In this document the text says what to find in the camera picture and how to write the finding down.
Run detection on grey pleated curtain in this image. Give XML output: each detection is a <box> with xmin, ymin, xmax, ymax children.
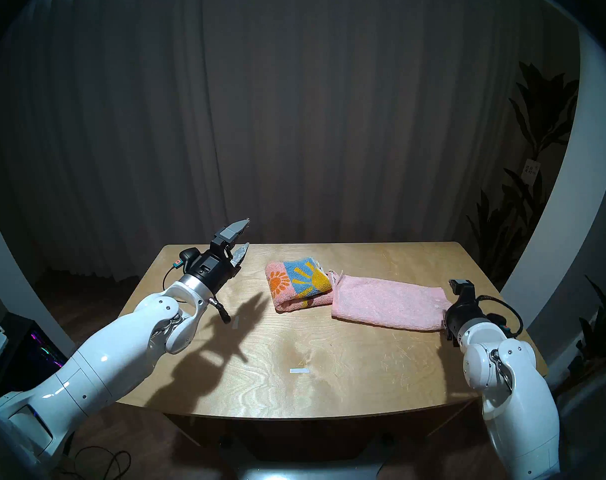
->
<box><xmin>0</xmin><ymin>0</ymin><xmax>584</xmax><ymax>285</ymax></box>

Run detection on tall dark leafy plant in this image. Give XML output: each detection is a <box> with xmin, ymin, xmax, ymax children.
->
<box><xmin>465</xmin><ymin>61</ymin><xmax>581</xmax><ymax>285</ymax></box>

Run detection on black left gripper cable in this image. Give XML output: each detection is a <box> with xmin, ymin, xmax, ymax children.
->
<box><xmin>162</xmin><ymin>261</ymin><xmax>232</xmax><ymax>325</ymax></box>

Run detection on plain pink terry towel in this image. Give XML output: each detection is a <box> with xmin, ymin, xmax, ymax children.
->
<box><xmin>330</xmin><ymin>271</ymin><xmax>454</xmax><ymax>331</ymax></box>

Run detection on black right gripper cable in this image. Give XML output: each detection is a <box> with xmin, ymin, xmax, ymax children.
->
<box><xmin>478</xmin><ymin>295</ymin><xmax>525</xmax><ymax>339</ymax></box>

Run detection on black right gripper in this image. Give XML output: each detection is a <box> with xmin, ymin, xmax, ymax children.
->
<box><xmin>443</xmin><ymin>279</ymin><xmax>488</xmax><ymax>343</ymax></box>

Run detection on black computer tower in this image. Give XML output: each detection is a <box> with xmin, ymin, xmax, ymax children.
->
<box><xmin>0</xmin><ymin>314</ymin><xmax>71</xmax><ymax>420</ymax></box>

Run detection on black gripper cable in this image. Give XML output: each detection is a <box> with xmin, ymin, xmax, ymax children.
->
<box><xmin>478</xmin><ymin>295</ymin><xmax>525</xmax><ymax>339</ymax></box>
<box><xmin>162</xmin><ymin>261</ymin><xmax>232</xmax><ymax>325</ymax></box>

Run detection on sunflower print terry towel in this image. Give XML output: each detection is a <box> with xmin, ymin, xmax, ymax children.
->
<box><xmin>265</xmin><ymin>256</ymin><xmax>334</xmax><ymax>313</ymax></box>

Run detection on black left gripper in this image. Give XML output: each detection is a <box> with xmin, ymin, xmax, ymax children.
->
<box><xmin>177</xmin><ymin>217</ymin><xmax>251</xmax><ymax>297</ymax></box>

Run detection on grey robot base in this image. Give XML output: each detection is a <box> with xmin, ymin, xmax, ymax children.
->
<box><xmin>223</xmin><ymin>434</ymin><xmax>399</xmax><ymax>480</ymax></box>

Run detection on black floor cable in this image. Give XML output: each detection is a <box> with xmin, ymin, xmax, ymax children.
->
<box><xmin>58</xmin><ymin>445</ymin><xmax>132</xmax><ymax>480</ymax></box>

